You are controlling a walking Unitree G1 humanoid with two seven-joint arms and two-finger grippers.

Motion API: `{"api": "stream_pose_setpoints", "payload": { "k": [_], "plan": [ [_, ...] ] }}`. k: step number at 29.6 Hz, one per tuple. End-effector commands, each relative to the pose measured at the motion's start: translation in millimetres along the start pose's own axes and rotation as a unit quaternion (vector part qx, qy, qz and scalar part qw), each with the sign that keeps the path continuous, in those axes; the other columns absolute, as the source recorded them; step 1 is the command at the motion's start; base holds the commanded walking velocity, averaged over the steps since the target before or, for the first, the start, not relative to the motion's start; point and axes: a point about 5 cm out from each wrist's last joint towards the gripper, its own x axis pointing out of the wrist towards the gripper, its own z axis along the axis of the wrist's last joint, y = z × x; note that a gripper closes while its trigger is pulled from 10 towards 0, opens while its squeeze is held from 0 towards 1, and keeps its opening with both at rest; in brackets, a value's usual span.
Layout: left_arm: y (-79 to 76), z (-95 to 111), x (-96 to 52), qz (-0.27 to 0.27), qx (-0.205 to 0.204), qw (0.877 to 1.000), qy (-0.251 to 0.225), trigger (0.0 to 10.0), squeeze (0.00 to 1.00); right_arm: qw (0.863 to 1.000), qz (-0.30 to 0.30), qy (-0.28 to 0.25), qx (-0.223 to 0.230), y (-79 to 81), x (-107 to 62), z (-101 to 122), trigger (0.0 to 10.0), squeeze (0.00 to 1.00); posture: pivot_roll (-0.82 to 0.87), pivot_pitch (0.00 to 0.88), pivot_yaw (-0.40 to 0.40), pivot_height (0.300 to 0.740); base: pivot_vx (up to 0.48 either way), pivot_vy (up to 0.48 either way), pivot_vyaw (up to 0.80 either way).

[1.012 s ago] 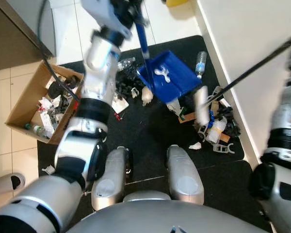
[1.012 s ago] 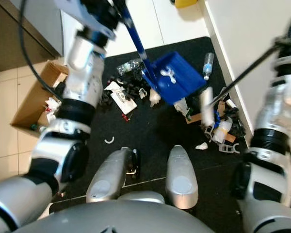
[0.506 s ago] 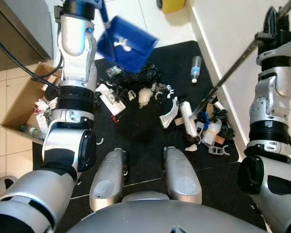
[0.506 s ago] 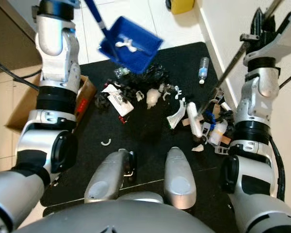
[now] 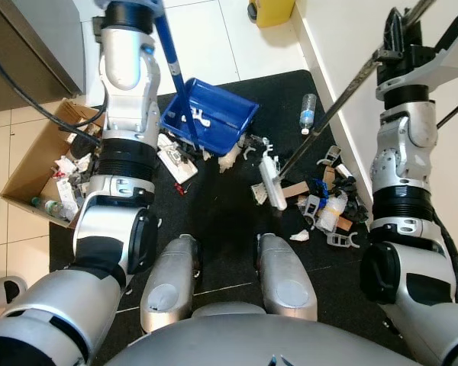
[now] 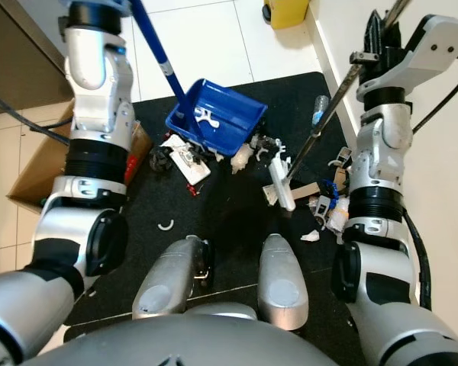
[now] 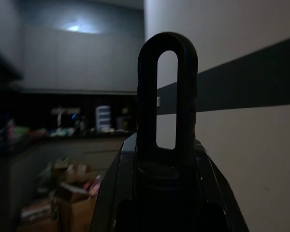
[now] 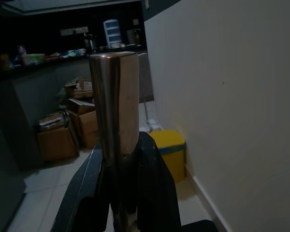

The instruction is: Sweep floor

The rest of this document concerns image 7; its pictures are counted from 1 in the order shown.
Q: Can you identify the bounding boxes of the white blue striped container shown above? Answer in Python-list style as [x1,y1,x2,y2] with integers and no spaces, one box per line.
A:
[95,105,112,132]

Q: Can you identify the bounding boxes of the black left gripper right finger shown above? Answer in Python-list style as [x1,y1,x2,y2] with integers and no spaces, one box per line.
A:
[195,139,250,232]

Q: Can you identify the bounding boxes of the colourful packets on counter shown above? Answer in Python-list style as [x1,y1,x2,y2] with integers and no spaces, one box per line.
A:
[0,117,50,147]

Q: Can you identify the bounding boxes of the pile of cardboard packaging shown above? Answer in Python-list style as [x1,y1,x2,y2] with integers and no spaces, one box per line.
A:
[37,156,104,194]

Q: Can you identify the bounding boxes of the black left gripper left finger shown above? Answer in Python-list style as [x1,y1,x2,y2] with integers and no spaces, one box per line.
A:
[89,133,137,232]

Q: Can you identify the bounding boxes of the large brown cardboard box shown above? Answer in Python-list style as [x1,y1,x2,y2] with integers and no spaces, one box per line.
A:
[53,182,99,232]

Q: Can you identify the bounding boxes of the flat brown cardboard box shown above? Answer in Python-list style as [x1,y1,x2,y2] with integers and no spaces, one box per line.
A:
[20,204,61,232]

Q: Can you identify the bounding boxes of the grey wall cabinet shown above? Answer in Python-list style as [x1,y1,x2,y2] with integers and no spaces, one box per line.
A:
[21,23,145,95]

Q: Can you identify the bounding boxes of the dark kitchen counter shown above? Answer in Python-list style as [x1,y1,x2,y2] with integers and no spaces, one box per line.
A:
[0,125,139,170]

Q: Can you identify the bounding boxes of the white stand with crossbar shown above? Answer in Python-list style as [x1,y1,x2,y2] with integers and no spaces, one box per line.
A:
[50,107,81,128]

